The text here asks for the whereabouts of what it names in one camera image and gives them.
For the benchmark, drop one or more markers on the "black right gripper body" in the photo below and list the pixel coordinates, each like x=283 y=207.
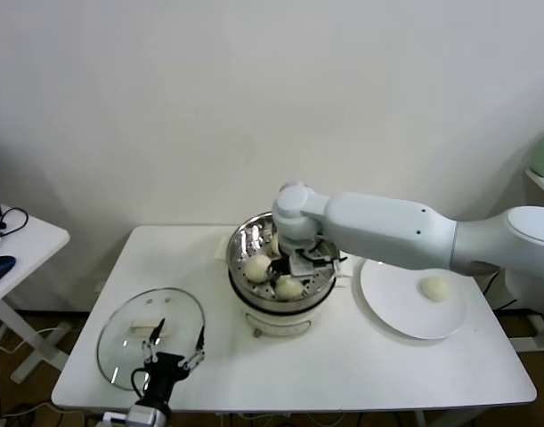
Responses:
x=287 y=267

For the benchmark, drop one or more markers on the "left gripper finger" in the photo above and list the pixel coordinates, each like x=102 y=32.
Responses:
x=200 y=349
x=155 y=338

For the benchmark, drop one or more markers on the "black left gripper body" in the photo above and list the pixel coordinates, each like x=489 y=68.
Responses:
x=167 y=367

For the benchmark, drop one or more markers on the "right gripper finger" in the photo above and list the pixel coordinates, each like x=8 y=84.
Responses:
x=275 y=273

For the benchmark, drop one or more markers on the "white steamed baozi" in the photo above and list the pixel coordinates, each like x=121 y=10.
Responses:
x=436 y=288
x=275 y=244
x=257 y=268
x=289 y=288

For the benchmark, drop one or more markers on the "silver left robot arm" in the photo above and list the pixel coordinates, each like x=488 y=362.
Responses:
x=149 y=416

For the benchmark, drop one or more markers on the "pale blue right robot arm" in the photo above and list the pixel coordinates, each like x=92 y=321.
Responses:
x=387 y=231

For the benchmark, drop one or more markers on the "stainless steel steamer basket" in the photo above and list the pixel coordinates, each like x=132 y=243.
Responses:
x=249 y=240

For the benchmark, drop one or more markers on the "round glass pot lid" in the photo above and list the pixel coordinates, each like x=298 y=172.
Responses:
x=116 y=338

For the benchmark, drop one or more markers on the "white electric cooker base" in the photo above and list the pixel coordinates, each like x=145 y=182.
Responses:
x=276 y=322

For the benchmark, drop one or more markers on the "round white plate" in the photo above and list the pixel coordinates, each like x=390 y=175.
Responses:
x=396 y=302

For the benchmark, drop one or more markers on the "white side table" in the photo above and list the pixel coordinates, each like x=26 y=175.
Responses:
x=35 y=240

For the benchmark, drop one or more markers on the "blue computer mouse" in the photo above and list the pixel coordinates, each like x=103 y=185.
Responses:
x=0 y=267

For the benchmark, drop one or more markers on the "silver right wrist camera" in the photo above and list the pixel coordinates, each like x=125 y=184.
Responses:
x=309 y=266

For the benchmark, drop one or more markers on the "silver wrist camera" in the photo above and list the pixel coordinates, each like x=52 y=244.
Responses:
x=309 y=266
x=116 y=418

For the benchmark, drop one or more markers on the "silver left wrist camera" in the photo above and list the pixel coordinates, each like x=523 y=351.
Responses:
x=116 y=418

